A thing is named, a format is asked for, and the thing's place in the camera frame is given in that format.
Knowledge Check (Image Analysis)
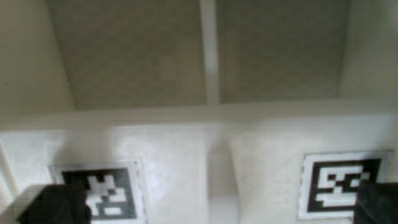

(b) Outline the white cabinet body box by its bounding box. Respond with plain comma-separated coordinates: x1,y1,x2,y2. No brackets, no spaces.
0,0,398,125

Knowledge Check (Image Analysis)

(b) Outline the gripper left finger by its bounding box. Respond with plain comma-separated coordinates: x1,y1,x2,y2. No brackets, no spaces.
17,184,92,224

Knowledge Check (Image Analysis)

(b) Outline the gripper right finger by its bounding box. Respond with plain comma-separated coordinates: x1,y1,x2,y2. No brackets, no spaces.
353,181,398,224

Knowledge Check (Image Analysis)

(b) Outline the white door panel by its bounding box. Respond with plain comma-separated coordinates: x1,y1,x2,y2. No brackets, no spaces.
0,123,232,224
230,115,398,224

